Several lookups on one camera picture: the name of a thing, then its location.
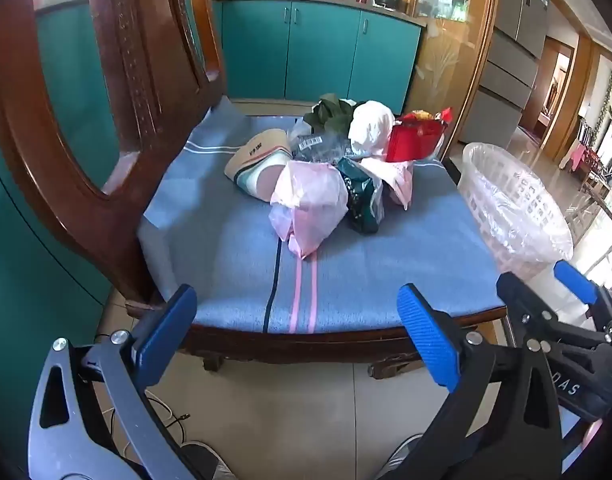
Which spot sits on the grey refrigerator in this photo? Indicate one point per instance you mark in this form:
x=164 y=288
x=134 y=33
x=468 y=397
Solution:
x=506 y=60

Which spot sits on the black lidded pot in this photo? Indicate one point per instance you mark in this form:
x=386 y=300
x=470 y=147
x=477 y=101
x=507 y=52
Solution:
x=388 y=0

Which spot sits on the white plastic bag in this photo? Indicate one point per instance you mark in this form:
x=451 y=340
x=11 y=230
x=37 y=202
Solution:
x=371 y=125

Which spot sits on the teal counter side panel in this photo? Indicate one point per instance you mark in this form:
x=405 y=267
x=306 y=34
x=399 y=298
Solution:
x=16 y=285

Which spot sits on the clear plastic basket liner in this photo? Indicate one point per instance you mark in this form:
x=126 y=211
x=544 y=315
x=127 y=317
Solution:
x=536 y=240

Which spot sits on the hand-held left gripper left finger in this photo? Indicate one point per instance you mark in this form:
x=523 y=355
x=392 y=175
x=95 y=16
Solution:
x=166 y=325

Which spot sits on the green garland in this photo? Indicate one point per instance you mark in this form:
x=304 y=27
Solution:
x=603 y=110

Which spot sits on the red snack packet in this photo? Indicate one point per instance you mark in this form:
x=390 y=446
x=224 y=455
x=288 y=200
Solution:
x=411 y=142

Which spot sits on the person's right forearm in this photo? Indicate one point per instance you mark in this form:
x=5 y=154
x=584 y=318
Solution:
x=592 y=435

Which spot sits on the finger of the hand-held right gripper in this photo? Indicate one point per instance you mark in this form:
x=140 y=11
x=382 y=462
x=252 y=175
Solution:
x=523 y=305
x=573 y=280

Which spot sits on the pink printed packet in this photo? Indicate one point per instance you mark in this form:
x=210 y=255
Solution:
x=398 y=182

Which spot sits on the pink plastic bag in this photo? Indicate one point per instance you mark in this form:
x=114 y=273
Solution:
x=311 y=195

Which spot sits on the dark green packet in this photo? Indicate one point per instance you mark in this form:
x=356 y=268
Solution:
x=361 y=195

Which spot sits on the clear plastic bag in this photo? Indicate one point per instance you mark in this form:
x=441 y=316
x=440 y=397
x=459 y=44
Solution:
x=318 y=147

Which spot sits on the blue striped towel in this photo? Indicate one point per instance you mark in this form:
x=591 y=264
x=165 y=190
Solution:
x=236 y=270

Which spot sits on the pink cloth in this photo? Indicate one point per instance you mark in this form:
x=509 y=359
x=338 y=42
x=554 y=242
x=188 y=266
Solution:
x=573 y=155

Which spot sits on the wood framed glass door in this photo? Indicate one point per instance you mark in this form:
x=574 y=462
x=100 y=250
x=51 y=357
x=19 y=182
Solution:
x=446 y=60

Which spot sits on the carved wooden chair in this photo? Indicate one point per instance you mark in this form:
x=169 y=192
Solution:
x=136 y=35

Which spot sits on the striped paper cup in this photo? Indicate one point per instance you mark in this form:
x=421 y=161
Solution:
x=256 y=152

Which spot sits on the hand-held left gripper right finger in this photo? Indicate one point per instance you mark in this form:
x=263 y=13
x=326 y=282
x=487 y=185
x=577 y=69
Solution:
x=426 y=335

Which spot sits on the teal kitchen cabinet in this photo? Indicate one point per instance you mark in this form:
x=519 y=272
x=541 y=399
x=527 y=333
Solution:
x=326 y=50

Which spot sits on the green vegetable leaves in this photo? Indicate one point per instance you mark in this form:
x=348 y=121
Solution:
x=331 y=112

